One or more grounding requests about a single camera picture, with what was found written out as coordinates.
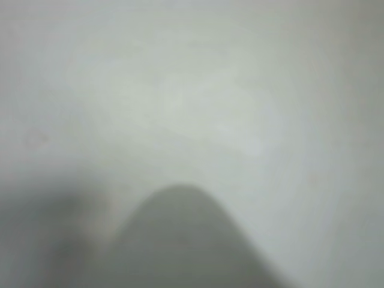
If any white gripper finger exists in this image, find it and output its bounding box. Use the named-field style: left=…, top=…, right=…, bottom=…
left=115, top=182, right=296, bottom=288

